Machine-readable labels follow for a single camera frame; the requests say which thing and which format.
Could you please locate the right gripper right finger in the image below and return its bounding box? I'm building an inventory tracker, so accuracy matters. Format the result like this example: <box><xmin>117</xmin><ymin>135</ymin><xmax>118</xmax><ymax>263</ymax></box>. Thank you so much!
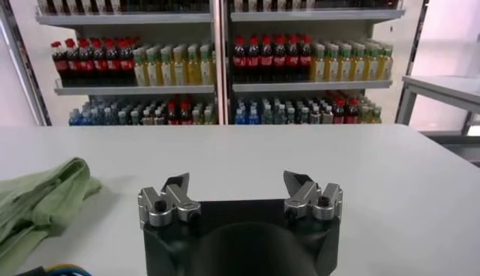
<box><xmin>283</xmin><ymin>170</ymin><xmax>344</xmax><ymax>222</ymax></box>

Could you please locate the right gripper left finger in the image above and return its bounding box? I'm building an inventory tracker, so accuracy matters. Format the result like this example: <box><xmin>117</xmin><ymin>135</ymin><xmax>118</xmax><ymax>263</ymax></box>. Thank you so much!
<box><xmin>137</xmin><ymin>172</ymin><xmax>202</xmax><ymax>228</ymax></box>

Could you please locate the light green polo shirt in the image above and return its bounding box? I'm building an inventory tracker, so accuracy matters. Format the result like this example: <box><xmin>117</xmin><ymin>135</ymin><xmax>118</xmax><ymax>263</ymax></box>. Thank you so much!
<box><xmin>0</xmin><ymin>157</ymin><xmax>103</xmax><ymax>276</ymax></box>

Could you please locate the yellow juice bottle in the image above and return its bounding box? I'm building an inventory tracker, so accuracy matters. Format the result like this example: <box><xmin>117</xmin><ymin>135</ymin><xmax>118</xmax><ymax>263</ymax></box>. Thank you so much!
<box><xmin>198</xmin><ymin>43</ymin><xmax>215</xmax><ymax>86</ymax></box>
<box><xmin>172</xmin><ymin>45</ymin><xmax>187</xmax><ymax>86</ymax></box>
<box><xmin>133</xmin><ymin>47</ymin><xmax>147</xmax><ymax>87</ymax></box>
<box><xmin>378</xmin><ymin>44</ymin><xmax>395</xmax><ymax>80</ymax></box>
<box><xmin>324</xmin><ymin>43</ymin><xmax>340</xmax><ymax>82</ymax></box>
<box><xmin>310</xmin><ymin>43</ymin><xmax>326</xmax><ymax>83</ymax></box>
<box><xmin>337</xmin><ymin>43</ymin><xmax>353</xmax><ymax>82</ymax></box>
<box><xmin>158</xmin><ymin>46</ymin><xmax>173</xmax><ymax>86</ymax></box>
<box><xmin>145</xmin><ymin>46</ymin><xmax>161</xmax><ymax>87</ymax></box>
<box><xmin>364</xmin><ymin>43</ymin><xmax>380</xmax><ymax>81</ymax></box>
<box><xmin>351</xmin><ymin>43</ymin><xmax>366</xmax><ymax>81</ymax></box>
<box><xmin>185</xmin><ymin>44</ymin><xmax>200</xmax><ymax>86</ymax></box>

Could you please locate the cola bottle red cap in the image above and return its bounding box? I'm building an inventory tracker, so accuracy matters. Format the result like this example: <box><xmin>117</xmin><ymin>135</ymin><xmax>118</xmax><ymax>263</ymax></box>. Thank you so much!
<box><xmin>65</xmin><ymin>37</ymin><xmax>80</xmax><ymax>86</ymax></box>
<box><xmin>298</xmin><ymin>35</ymin><xmax>314</xmax><ymax>83</ymax></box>
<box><xmin>259</xmin><ymin>35</ymin><xmax>274</xmax><ymax>83</ymax></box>
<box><xmin>285</xmin><ymin>35</ymin><xmax>300</xmax><ymax>83</ymax></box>
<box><xmin>118</xmin><ymin>37</ymin><xmax>135</xmax><ymax>86</ymax></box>
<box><xmin>91</xmin><ymin>37</ymin><xmax>107</xmax><ymax>86</ymax></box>
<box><xmin>78</xmin><ymin>37</ymin><xmax>93</xmax><ymax>86</ymax></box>
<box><xmin>51</xmin><ymin>40</ymin><xmax>68</xmax><ymax>86</ymax></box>
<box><xmin>272</xmin><ymin>35</ymin><xmax>287</xmax><ymax>83</ymax></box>
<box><xmin>232</xmin><ymin>36</ymin><xmax>248</xmax><ymax>83</ymax></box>
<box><xmin>245</xmin><ymin>35</ymin><xmax>261</xmax><ymax>83</ymax></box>
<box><xmin>104</xmin><ymin>37</ymin><xmax>120</xmax><ymax>86</ymax></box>

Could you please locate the white metal side table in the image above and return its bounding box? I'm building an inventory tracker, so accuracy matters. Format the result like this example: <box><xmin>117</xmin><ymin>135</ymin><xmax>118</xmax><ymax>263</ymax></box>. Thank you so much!
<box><xmin>395</xmin><ymin>74</ymin><xmax>480</xmax><ymax>138</ymax></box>

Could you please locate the blue yellow cable loop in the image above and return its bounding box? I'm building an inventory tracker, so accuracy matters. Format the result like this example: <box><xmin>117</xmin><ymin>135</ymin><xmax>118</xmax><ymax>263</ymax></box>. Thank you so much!
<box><xmin>14</xmin><ymin>263</ymin><xmax>93</xmax><ymax>276</ymax></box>

